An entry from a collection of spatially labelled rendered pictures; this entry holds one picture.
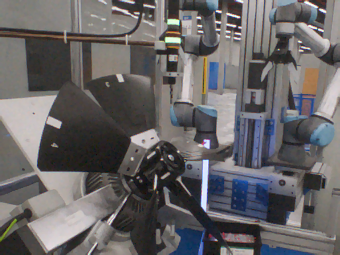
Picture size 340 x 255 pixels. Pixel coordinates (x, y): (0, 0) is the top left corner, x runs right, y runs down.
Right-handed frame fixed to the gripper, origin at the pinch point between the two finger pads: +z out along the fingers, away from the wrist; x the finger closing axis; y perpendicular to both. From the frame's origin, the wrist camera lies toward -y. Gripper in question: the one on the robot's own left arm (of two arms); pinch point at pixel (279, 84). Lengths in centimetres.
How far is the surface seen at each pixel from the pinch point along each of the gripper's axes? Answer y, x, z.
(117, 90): -53, 43, 3
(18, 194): -47, 96, 49
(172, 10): -52, 24, -21
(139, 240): -90, 13, 31
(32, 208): -92, 40, 28
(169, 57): -52, 25, -8
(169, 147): -57, 22, 18
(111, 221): -81, 26, 33
